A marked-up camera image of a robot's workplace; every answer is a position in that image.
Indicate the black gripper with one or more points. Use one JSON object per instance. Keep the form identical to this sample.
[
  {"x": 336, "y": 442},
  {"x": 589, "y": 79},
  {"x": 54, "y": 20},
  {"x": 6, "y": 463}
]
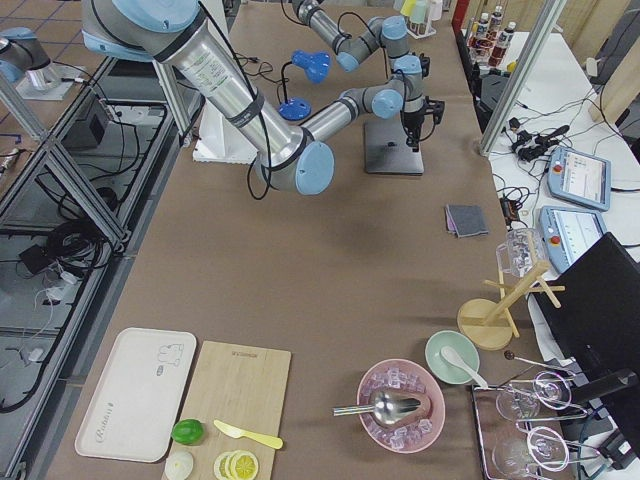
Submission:
[{"x": 413, "y": 120}]

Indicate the green lime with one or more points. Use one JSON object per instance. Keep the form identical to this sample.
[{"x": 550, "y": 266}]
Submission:
[{"x": 187, "y": 431}]

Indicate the grey laptop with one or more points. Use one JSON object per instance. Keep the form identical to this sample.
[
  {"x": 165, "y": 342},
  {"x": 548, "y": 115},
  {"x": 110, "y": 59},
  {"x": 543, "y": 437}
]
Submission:
[{"x": 386, "y": 151}]

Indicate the aluminium frame post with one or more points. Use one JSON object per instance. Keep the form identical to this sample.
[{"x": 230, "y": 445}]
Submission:
[{"x": 527, "y": 59}]

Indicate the clear glass mug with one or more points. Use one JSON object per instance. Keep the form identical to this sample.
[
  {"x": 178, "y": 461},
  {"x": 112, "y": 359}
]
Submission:
[{"x": 522, "y": 249}]

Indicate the yellow plastic knife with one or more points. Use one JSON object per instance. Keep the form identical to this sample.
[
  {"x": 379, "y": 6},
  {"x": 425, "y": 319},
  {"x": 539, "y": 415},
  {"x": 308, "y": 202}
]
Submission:
[{"x": 235, "y": 432}]

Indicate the white cup rack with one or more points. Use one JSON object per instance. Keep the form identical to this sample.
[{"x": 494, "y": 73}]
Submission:
[{"x": 419, "y": 16}]

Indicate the grey folded cloth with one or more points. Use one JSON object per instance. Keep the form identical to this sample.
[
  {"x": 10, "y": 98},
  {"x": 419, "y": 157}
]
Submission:
[{"x": 465, "y": 220}]

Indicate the blue tablet pendant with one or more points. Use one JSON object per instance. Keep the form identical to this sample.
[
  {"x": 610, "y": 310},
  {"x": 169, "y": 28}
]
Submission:
[
  {"x": 580, "y": 178},
  {"x": 568, "y": 233}
]

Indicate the lemon slices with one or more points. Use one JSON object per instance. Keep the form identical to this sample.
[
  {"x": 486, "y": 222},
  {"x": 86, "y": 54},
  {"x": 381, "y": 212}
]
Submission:
[{"x": 236, "y": 465}]

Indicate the wooden cutting board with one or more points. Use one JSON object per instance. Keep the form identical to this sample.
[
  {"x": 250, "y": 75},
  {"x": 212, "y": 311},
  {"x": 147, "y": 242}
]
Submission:
[{"x": 240, "y": 385}]

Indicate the black glass tray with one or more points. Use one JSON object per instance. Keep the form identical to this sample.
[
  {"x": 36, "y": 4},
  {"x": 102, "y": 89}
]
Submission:
[{"x": 519, "y": 432}]

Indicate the wooden stand with round base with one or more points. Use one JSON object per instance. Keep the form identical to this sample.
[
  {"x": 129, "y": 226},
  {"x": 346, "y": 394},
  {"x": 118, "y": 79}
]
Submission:
[{"x": 487, "y": 323}]

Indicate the pink bowl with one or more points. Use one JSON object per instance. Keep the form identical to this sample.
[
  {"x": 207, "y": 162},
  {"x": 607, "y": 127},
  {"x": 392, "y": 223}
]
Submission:
[{"x": 407, "y": 376}]

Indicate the cream plastic tray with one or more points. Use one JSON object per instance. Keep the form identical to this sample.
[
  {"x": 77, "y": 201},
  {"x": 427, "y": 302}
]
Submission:
[{"x": 137, "y": 398}]

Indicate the white ceramic spoon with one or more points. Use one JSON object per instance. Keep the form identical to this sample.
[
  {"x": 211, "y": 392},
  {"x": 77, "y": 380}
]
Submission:
[{"x": 452, "y": 356}]

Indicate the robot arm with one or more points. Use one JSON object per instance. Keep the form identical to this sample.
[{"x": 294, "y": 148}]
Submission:
[
  {"x": 351, "y": 51},
  {"x": 289, "y": 157}
]

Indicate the black monitor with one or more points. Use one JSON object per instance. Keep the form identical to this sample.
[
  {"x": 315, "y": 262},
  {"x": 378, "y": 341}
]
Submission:
[{"x": 597, "y": 321}]

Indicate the half onion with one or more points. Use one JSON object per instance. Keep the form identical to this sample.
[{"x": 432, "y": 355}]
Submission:
[{"x": 179, "y": 465}]

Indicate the metal ice scoop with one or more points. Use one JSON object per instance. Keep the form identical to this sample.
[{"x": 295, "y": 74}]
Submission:
[{"x": 389, "y": 407}]

